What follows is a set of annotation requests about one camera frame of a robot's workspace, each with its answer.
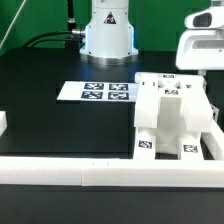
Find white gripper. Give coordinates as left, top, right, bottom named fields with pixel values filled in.
left=176, top=0, right=224, bottom=70

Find white chair back frame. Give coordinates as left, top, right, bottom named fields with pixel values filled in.
left=134, top=72, right=213, bottom=132

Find white tagged cube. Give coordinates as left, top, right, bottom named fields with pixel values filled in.
left=211, top=104, right=219, bottom=123

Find white chair seat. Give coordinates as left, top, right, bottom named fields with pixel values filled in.
left=155, top=97, right=189, bottom=156

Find black vertical pole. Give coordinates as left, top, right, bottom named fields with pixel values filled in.
left=67, top=0, right=76, bottom=30

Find white U-shaped obstacle wall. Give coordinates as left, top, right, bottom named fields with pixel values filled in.
left=0, top=111, right=224, bottom=187

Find black cable with connector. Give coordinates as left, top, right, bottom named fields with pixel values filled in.
left=23, top=28, right=87, bottom=48

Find white marker base plate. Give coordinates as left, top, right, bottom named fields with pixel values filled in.
left=57, top=81, right=138, bottom=102

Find thin white cable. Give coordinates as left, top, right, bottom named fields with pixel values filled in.
left=0, top=0, right=28, bottom=51

